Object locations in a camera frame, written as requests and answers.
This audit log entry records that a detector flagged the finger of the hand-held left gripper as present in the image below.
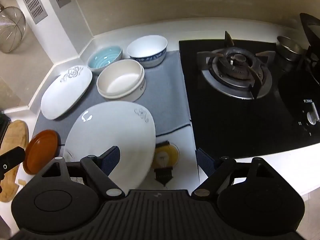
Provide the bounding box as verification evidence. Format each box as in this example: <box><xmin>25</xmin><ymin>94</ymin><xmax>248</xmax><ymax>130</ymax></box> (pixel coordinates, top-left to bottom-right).
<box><xmin>0</xmin><ymin>146</ymin><xmax>26</xmax><ymax>178</ymax></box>

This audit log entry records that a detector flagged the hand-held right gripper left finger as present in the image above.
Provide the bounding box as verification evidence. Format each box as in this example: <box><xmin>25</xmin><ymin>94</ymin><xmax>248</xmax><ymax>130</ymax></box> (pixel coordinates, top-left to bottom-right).
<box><xmin>32</xmin><ymin>145</ymin><xmax>126</xmax><ymax>201</ymax></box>

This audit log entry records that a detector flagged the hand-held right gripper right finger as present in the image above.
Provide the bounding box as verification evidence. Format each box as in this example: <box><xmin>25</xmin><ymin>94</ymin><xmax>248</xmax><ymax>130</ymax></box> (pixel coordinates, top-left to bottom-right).
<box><xmin>191</xmin><ymin>148</ymin><xmax>284</xmax><ymax>201</ymax></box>

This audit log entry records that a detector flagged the large white floral plate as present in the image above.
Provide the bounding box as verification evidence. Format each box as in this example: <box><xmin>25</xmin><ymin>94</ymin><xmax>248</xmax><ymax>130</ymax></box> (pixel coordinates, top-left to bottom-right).
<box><xmin>63</xmin><ymin>102</ymin><xmax>157</xmax><ymax>190</ymax></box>

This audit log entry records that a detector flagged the cream straight-sided bowl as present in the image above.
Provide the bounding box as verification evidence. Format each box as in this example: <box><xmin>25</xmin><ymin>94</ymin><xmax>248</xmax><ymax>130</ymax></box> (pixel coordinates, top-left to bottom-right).
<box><xmin>96</xmin><ymin>59</ymin><xmax>146</xmax><ymax>103</ymax></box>

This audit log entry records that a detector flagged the oval white floral plate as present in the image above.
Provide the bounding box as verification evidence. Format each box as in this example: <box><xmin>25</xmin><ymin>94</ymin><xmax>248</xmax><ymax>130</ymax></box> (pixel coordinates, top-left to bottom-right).
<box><xmin>41</xmin><ymin>66</ymin><xmax>93</xmax><ymax>120</ymax></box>

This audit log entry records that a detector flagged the light blue ribbed bowl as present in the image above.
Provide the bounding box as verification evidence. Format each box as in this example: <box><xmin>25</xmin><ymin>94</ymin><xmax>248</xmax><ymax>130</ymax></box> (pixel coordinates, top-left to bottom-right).
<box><xmin>87</xmin><ymin>45</ymin><xmax>123</xmax><ymax>74</ymax></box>

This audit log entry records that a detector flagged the white bowl with blue pattern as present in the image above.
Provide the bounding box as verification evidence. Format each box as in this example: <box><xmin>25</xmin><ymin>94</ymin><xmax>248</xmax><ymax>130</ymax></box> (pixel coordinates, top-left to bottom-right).
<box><xmin>126</xmin><ymin>35</ymin><xmax>168</xmax><ymax>68</ymax></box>

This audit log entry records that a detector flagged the wooden cutting board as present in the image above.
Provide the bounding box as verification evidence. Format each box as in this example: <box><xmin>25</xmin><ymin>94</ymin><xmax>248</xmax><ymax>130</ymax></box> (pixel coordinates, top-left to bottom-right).
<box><xmin>0</xmin><ymin>120</ymin><xmax>29</xmax><ymax>203</ymax></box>

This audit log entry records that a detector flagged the orange round plate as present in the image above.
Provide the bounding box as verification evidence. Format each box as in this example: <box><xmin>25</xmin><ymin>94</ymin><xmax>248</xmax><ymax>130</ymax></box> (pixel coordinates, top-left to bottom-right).
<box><xmin>22</xmin><ymin>129</ymin><xmax>60</xmax><ymax>174</ymax></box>

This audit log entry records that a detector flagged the black glass gas cooktop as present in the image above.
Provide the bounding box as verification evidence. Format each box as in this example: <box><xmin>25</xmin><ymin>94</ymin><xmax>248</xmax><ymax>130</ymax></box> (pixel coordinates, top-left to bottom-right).
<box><xmin>179</xmin><ymin>39</ymin><xmax>320</xmax><ymax>159</ymax></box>

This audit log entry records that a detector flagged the grey dish mat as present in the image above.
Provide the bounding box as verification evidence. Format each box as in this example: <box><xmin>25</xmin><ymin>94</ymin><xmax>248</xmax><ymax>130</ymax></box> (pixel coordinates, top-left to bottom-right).
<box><xmin>32</xmin><ymin>50</ymin><xmax>192</xmax><ymax>153</ymax></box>

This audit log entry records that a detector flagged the black cast iron pan support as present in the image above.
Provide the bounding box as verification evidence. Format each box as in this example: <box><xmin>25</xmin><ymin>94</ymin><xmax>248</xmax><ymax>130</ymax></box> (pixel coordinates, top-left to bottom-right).
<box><xmin>197</xmin><ymin>31</ymin><xmax>277</xmax><ymax>100</ymax></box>

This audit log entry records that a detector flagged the silver stove knob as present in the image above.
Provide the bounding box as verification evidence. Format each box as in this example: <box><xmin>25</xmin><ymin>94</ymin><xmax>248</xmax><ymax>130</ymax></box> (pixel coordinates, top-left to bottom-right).
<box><xmin>306</xmin><ymin>104</ymin><xmax>320</xmax><ymax>126</ymax></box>

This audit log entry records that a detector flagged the stainless steel pot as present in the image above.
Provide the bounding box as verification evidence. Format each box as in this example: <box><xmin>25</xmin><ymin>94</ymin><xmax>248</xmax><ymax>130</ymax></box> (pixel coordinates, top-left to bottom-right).
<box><xmin>276</xmin><ymin>35</ymin><xmax>307</xmax><ymax>62</ymax></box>

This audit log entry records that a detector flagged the black wok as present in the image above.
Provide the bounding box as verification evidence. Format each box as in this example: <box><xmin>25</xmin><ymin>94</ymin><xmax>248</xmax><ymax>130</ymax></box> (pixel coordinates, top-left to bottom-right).
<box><xmin>299</xmin><ymin>12</ymin><xmax>320</xmax><ymax>85</ymax></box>

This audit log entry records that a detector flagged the gas burner with steel ring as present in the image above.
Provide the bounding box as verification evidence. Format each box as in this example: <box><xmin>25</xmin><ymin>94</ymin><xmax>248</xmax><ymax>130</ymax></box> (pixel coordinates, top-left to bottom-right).
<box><xmin>201</xmin><ymin>47</ymin><xmax>273</xmax><ymax>100</ymax></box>

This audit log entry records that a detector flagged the wire mesh strainer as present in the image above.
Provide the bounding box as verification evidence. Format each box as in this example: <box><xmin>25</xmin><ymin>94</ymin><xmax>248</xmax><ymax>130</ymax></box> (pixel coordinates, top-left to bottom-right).
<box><xmin>0</xmin><ymin>4</ymin><xmax>27</xmax><ymax>53</ymax></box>

